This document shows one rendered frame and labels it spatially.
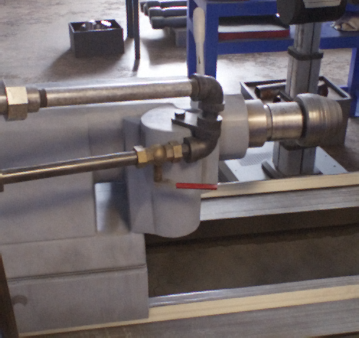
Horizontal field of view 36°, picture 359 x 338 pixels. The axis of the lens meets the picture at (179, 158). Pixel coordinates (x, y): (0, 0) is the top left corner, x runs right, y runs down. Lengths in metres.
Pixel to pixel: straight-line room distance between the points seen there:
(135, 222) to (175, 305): 0.16
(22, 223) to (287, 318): 0.44
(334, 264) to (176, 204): 0.52
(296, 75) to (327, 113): 1.28
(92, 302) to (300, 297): 0.34
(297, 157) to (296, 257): 1.13
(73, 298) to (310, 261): 0.56
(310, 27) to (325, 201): 1.06
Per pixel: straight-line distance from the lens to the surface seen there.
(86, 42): 4.61
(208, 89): 0.71
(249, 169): 2.46
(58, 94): 0.64
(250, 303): 0.94
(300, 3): 2.07
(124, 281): 0.86
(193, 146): 0.73
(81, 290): 0.87
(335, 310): 0.97
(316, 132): 0.92
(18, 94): 0.62
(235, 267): 1.19
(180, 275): 1.17
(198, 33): 0.83
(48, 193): 0.84
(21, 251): 0.86
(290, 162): 2.33
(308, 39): 2.17
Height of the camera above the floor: 1.49
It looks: 29 degrees down
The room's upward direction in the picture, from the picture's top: straight up
